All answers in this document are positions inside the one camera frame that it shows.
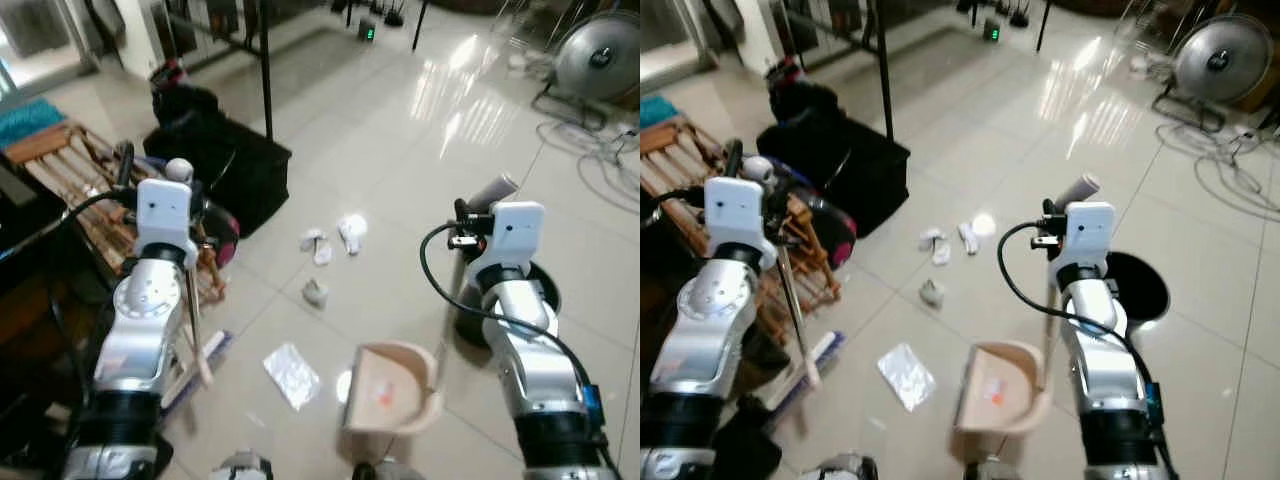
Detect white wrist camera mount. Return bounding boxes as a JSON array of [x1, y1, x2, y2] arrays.
[[1064, 201, 1117, 283], [134, 178, 199, 267], [704, 177, 780, 269], [486, 201, 547, 287]]

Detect large black bag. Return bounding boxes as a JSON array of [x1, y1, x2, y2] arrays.
[[756, 82, 912, 239], [143, 84, 293, 239]]

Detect folded wooden rack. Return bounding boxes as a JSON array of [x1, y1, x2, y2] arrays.
[[640, 114, 843, 316], [3, 118, 229, 306]]

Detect black round trash bin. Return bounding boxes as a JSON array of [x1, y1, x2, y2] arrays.
[[454, 260, 562, 351], [1100, 251, 1170, 324]]

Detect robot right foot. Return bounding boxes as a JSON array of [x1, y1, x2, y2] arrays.
[[352, 457, 423, 480]]

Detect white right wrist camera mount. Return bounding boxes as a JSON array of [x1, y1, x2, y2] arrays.
[[1064, 201, 1117, 283], [486, 201, 547, 287]]

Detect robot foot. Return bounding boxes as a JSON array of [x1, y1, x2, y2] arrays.
[[798, 453, 880, 480], [213, 451, 274, 480], [352, 457, 423, 480]]

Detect broom with grey-capped handle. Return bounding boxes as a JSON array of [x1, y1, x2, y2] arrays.
[[160, 157, 235, 416], [744, 156, 847, 433]]

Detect tangled floor cables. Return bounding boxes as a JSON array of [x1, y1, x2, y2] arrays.
[[1160, 122, 1280, 219], [536, 118, 641, 215]]

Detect grey floor fan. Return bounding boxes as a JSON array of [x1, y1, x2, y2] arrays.
[[1150, 13, 1261, 135], [530, 10, 641, 133]]

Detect beige long-handled dustpan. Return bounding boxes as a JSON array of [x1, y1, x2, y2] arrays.
[[341, 172, 520, 437], [954, 173, 1101, 437]]

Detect white crumpled sock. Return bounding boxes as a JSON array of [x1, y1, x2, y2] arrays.
[[299, 228, 334, 267], [957, 214, 997, 255], [337, 212, 369, 257], [918, 227, 952, 267]]

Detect black and pink shoe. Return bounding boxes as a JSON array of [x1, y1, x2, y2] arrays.
[[796, 196, 858, 273], [196, 205, 241, 271]]

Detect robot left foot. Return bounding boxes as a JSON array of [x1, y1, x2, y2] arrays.
[[213, 451, 274, 480], [798, 453, 880, 480]]

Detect black stand pole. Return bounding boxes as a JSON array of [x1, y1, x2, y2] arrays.
[[256, 0, 275, 143], [873, 0, 895, 143]]

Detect silver foil wrapper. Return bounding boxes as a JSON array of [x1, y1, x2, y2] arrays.
[[877, 342, 938, 414], [262, 342, 322, 412]]

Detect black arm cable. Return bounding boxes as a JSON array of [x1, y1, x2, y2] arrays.
[[419, 222, 607, 421], [997, 221, 1171, 421], [645, 184, 709, 223], [0, 188, 139, 263]]

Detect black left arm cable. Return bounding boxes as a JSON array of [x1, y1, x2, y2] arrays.
[[645, 184, 709, 223], [0, 188, 139, 263]]

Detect teal mat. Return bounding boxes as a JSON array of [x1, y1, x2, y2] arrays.
[[640, 94, 680, 131], [0, 96, 67, 149]]

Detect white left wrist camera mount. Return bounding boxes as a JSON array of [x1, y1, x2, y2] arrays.
[[704, 177, 780, 269], [134, 178, 199, 267]]

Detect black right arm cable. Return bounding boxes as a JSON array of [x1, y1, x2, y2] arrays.
[[997, 221, 1171, 421], [419, 222, 607, 421]]

